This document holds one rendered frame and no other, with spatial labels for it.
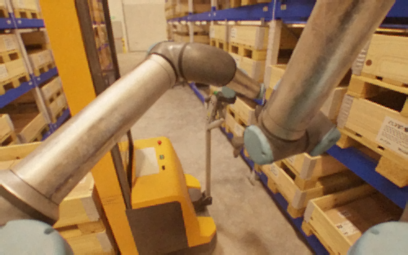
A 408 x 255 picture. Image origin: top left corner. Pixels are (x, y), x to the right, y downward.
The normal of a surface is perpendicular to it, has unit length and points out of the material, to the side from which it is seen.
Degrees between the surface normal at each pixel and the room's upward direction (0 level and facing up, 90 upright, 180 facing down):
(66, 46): 90
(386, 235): 5
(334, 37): 102
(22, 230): 5
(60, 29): 90
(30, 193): 54
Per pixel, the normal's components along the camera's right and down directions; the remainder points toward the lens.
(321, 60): -0.54, 0.56
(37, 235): 0.07, -0.87
